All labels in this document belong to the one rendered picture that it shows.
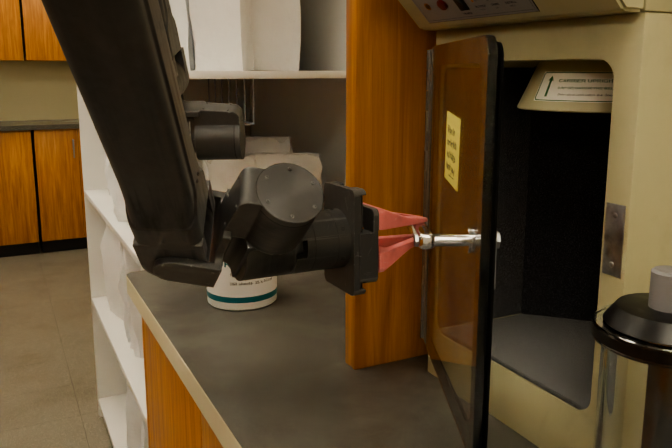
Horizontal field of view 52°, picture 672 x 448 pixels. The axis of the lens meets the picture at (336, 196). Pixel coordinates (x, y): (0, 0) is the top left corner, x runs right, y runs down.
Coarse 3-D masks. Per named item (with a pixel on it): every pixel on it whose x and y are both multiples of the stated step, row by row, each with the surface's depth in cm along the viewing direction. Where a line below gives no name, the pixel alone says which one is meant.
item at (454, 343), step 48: (432, 48) 86; (480, 48) 60; (432, 96) 86; (480, 96) 60; (432, 144) 86; (480, 144) 61; (432, 192) 86; (480, 192) 61; (480, 240) 61; (432, 288) 87; (480, 288) 61; (432, 336) 87; (480, 336) 62; (480, 384) 63; (480, 432) 64
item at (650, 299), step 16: (656, 272) 52; (656, 288) 52; (624, 304) 53; (640, 304) 53; (656, 304) 52; (608, 320) 53; (624, 320) 51; (640, 320) 50; (656, 320) 50; (640, 336) 50; (656, 336) 49
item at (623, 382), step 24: (600, 312) 55; (624, 336) 50; (600, 360) 54; (624, 360) 51; (600, 384) 54; (624, 384) 51; (648, 384) 50; (600, 408) 54; (624, 408) 51; (648, 408) 50; (600, 432) 54; (624, 432) 51; (648, 432) 50
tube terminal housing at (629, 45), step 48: (528, 48) 73; (576, 48) 67; (624, 48) 62; (624, 96) 63; (624, 144) 63; (624, 192) 64; (624, 240) 64; (624, 288) 65; (528, 384) 78; (528, 432) 78; (576, 432) 72
